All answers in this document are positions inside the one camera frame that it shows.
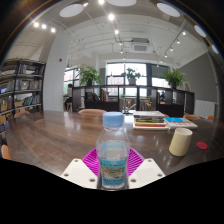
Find flat round red coaster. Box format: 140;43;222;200
195;141;209;151

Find person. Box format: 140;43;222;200
64;83;74;113

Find stack of books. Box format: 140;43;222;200
132;110;170;131

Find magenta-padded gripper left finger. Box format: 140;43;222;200
60;147;102;190

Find ceiling lights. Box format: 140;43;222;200
31;0;218;56

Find low dark shelf unit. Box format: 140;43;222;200
71;84;196;117

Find bushy potted plant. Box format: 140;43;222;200
78;64;103;87

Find flat blue-covered book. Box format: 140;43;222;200
163;116;199;130

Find white wall board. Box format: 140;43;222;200
194;99;217;119

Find clear blue-capped water bottle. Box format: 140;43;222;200
95;111;132;191

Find tall dark bookshelf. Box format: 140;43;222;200
0;59;47;134

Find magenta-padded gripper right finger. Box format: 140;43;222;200
127;147;167;190

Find dark-potted leafy plant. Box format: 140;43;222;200
162;68;186;90

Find white ceiling air conditioner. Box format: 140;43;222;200
130;41;151;53

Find small white-potted plant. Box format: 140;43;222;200
121;67;142;86

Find cream ceramic mug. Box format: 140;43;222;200
168;127;194;158

